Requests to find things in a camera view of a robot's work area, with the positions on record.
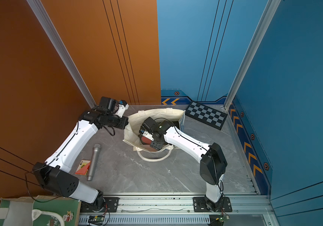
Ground left green circuit board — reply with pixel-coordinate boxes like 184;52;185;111
87;215;105;226

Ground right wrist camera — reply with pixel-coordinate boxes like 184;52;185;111
139;117;157;141

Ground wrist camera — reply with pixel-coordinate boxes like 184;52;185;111
97;97;129;118
139;117;157;141

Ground grey microphone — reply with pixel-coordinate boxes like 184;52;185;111
87;144;101;181

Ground right green circuit board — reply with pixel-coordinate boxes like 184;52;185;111
214;216;230;226

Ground red card box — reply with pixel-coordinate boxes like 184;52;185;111
75;160;91;175

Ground green white christmas bag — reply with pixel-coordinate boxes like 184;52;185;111
0;195;81;226

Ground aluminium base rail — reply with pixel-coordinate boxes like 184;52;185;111
79;192;279;226

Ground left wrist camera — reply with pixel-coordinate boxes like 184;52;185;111
97;97;129;118

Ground black grey checkerboard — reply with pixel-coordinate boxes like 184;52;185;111
185;102;227;130

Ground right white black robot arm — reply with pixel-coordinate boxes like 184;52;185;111
139;117;227;212

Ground green circuit board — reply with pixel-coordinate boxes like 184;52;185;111
87;215;105;226
214;216;230;226

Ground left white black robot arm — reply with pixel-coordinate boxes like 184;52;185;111
32;106;128;211

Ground cream canvas tote bag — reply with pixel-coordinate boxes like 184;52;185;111
123;108;185;162

